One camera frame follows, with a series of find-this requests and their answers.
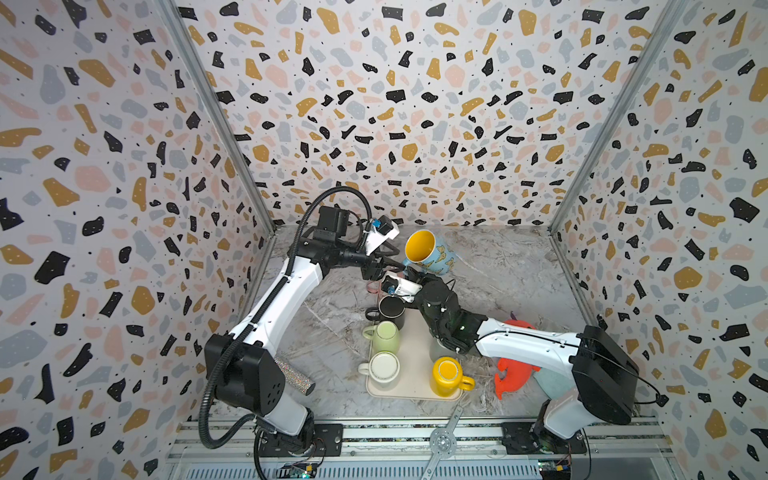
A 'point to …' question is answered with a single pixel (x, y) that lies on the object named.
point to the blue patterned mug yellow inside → (422, 251)
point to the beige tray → (414, 379)
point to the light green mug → (385, 337)
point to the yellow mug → (447, 377)
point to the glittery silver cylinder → (298, 381)
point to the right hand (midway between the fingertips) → (411, 260)
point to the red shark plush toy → (518, 373)
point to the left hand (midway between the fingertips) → (400, 255)
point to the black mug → (390, 308)
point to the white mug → (384, 367)
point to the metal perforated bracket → (442, 444)
